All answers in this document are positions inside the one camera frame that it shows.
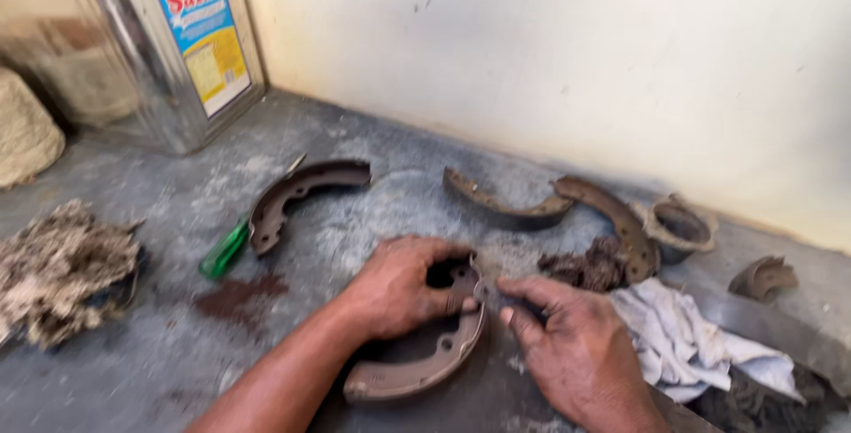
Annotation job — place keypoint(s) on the person's right hand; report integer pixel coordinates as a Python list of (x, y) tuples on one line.
[(585, 353)]

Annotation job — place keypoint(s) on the person's left hand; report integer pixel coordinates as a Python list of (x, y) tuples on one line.
[(392, 293)]

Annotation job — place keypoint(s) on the brown brake shoe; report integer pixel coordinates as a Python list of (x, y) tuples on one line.
[(439, 356)]

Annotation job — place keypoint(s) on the dark dirty rag clump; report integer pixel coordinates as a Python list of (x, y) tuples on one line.
[(588, 267)]

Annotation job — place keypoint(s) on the white cloth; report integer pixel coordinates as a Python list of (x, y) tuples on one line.
[(678, 340)]

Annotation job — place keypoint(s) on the rusty brake shoe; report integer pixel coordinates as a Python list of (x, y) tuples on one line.
[(621, 220), (505, 212)]

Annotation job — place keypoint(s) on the dark grey brake shoe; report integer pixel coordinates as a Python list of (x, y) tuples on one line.
[(292, 193)]

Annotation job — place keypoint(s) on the dirty round metal cup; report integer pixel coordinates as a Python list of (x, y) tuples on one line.
[(678, 228)]

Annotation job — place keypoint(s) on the flat grey metal bar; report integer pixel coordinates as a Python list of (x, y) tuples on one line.
[(771, 333)]

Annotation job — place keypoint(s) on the dark greasy waste heap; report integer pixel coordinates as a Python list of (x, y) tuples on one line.
[(764, 406)]

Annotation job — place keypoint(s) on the small rusty metal piece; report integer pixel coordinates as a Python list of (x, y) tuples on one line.
[(761, 277)]

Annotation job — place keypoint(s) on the heap of dirty cotton waste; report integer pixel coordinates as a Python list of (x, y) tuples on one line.
[(63, 273)]

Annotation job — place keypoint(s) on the shiny metal oil tin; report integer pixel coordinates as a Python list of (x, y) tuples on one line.
[(179, 41)]

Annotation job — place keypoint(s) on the beige rough sack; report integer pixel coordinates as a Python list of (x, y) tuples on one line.
[(26, 130)]

